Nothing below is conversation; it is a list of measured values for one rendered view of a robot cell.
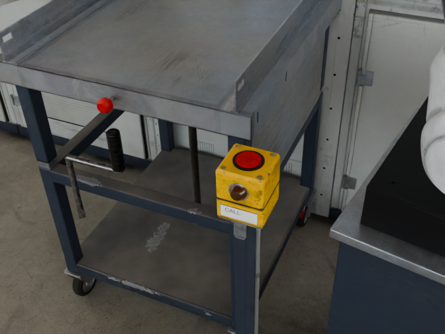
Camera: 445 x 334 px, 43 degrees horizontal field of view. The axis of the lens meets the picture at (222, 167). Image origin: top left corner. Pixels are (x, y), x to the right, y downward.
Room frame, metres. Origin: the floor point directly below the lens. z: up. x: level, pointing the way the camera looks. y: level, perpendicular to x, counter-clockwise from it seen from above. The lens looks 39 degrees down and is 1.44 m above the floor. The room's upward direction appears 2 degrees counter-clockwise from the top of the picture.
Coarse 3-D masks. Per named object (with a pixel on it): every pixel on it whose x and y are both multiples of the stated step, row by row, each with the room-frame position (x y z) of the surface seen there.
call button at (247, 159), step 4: (244, 152) 0.71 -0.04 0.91; (248, 152) 0.71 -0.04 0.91; (252, 152) 0.71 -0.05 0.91; (236, 156) 0.70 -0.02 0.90; (240, 156) 0.70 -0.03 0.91; (244, 156) 0.70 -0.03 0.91; (248, 156) 0.70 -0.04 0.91; (252, 156) 0.70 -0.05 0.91; (256, 156) 0.70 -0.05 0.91; (236, 160) 0.69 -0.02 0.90; (240, 160) 0.69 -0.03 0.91; (244, 160) 0.69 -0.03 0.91; (248, 160) 0.69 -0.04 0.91; (252, 160) 0.69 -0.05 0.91; (256, 160) 0.69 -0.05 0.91; (260, 160) 0.69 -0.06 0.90; (240, 164) 0.68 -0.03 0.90; (244, 164) 0.68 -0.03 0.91; (248, 164) 0.68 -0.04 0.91; (252, 164) 0.68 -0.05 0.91; (256, 164) 0.68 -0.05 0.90
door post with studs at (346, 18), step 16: (352, 0) 1.50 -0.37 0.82; (352, 16) 1.50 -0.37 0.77; (336, 48) 1.51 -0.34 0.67; (336, 64) 1.51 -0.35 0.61; (336, 80) 1.51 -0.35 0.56; (336, 96) 1.51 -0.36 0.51; (336, 112) 1.50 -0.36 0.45; (336, 128) 1.50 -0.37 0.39; (336, 144) 1.50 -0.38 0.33; (320, 192) 1.51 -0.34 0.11; (320, 208) 1.51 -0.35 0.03
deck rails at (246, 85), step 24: (72, 0) 1.38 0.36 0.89; (96, 0) 1.47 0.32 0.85; (312, 0) 1.35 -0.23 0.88; (24, 24) 1.22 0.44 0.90; (48, 24) 1.29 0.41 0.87; (72, 24) 1.32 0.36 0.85; (288, 24) 1.18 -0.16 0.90; (24, 48) 1.20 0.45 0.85; (264, 48) 1.05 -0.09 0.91; (264, 72) 1.05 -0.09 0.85; (240, 96) 0.93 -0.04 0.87
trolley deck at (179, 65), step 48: (144, 0) 1.47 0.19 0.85; (192, 0) 1.46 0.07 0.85; (240, 0) 1.45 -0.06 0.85; (288, 0) 1.44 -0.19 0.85; (336, 0) 1.45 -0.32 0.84; (48, 48) 1.20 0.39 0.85; (96, 48) 1.20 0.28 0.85; (144, 48) 1.19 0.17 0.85; (192, 48) 1.18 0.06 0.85; (240, 48) 1.18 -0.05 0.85; (288, 48) 1.17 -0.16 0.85; (96, 96) 1.04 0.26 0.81; (144, 96) 0.99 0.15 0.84; (192, 96) 0.98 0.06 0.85
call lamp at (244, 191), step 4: (232, 184) 0.66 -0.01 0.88; (236, 184) 0.66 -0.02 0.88; (240, 184) 0.66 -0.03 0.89; (228, 188) 0.66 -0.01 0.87; (232, 188) 0.65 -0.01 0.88; (236, 188) 0.65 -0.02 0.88; (240, 188) 0.65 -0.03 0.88; (244, 188) 0.65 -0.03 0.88; (228, 192) 0.66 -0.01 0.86; (232, 192) 0.65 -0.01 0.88; (236, 192) 0.65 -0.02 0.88; (240, 192) 0.65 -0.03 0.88; (244, 192) 0.65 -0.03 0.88; (248, 192) 0.65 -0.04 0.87; (232, 196) 0.65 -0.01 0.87; (236, 196) 0.65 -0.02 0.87; (240, 196) 0.64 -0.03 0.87; (244, 196) 0.65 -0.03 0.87; (236, 200) 0.65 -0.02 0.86; (240, 200) 0.65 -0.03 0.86; (244, 200) 0.65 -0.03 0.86
